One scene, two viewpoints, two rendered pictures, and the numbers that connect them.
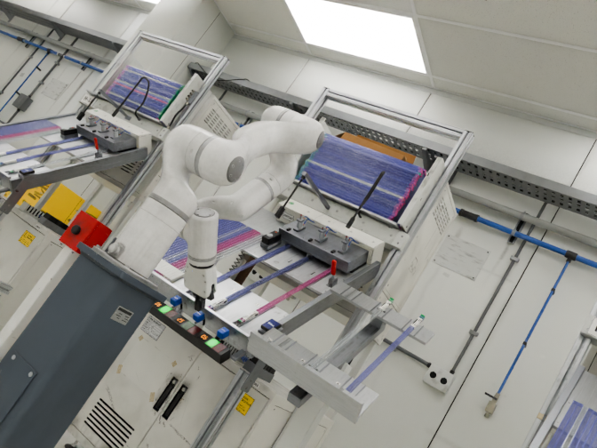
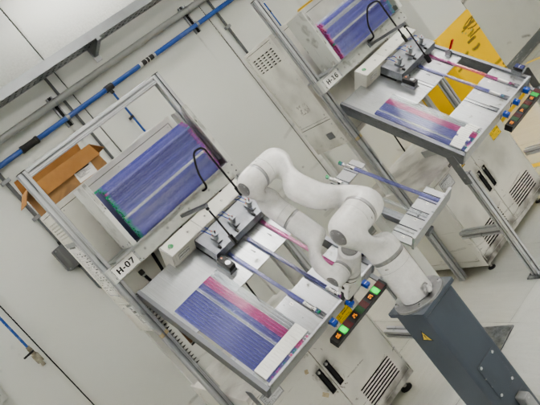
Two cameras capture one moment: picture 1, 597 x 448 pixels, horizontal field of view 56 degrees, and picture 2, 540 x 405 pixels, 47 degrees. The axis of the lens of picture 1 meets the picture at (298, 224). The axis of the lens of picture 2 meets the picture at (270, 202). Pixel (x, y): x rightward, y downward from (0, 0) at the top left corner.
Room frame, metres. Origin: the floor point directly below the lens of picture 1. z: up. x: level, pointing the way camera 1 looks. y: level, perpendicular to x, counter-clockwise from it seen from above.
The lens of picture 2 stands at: (0.64, 2.15, 1.67)
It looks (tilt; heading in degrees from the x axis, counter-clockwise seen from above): 11 degrees down; 300
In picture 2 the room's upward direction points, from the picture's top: 39 degrees counter-clockwise
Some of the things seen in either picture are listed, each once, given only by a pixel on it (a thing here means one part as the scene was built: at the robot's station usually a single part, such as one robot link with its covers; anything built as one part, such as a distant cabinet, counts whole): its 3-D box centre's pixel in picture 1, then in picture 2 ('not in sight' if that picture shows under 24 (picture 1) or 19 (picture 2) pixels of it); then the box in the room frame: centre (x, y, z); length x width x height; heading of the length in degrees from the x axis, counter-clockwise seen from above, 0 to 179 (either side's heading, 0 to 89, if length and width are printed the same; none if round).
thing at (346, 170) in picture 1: (360, 180); (158, 179); (2.29, -0.12, 1.52); 0.51 x 0.13 x 0.27; 57
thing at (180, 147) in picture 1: (185, 168); (362, 235); (1.47, 0.33, 1.00); 0.19 x 0.12 x 0.24; 63
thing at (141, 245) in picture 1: (146, 239); (403, 276); (1.46, 0.30, 0.79); 0.19 x 0.19 x 0.18
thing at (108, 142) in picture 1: (40, 212); not in sight; (3.05, 1.17, 0.66); 1.01 x 0.73 x 1.31; 147
